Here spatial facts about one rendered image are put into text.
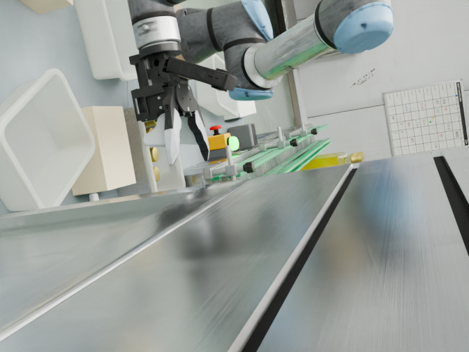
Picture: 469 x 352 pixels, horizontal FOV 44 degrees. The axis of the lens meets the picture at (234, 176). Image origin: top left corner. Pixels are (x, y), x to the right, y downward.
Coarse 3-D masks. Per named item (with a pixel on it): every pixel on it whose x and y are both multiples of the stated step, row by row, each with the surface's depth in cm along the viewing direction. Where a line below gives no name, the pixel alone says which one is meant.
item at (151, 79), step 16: (144, 48) 95; (160, 48) 95; (176, 48) 96; (144, 64) 97; (160, 64) 97; (144, 80) 98; (160, 80) 97; (176, 80) 96; (144, 96) 96; (160, 96) 96; (176, 96) 94; (192, 96) 100; (144, 112) 96; (160, 112) 96
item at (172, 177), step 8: (144, 128) 125; (152, 128) 141; (144, 152) 125; (160, 152) 142; (160, 160) 142; (176, 160) 141; (152, 168) 126; (160, 168) 142; (168, 168) 142; (176, 168) 141; (152, 176) 126; (168, 176) 142; (176, 176) 142; (152, 184) 126; (160, 184) 143; (168, 184) 142; (176, 184) 142; (184, 184) 142; (152, 192) 126
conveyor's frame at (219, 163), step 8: (288, 128) 308; (296, 128) 292; (304, 128) 289; (272, 136) 253; (248, 152) 188; (256, 152) 195; (208, 160) 181; (216, 160) 175; (224, 160) 170; (240, 160) 176; (192, 168) 161; (200, 168) 156; (216, 168) 154
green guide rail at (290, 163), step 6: (330, 138) 309; (312, 144) 291; (318, 144) 284; (324, 144) 285; (306, 150) 265; (312, 150) 256; (294, 156) 242; (300, 156) 237; (306, 156) 235; (288, 162) 226; (294, 162) 219; (300, 162) 221; (276, 168) 209; (282, 168) 208; (288, 168) 202; (270, 174) 197
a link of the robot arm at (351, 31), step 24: (336, 0) 113; (360, 0) 110; (384, 0) 111; (312, 24) 123; (336, 24) 114; (360, 24) 110; (384, 24) 111; (240, 48) 147; (264, 48) 139; (288, 48) 130; (312, 48) 126; (336, 48) 121; (360, 48) 118; (240, 72) 145; (264, 72) 141; (240, 96) 147; (264, 96) 148
